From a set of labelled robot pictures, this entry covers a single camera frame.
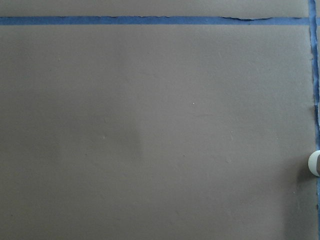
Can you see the brown paper table cover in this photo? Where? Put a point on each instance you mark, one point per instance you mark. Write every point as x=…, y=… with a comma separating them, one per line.
x=159, y=119

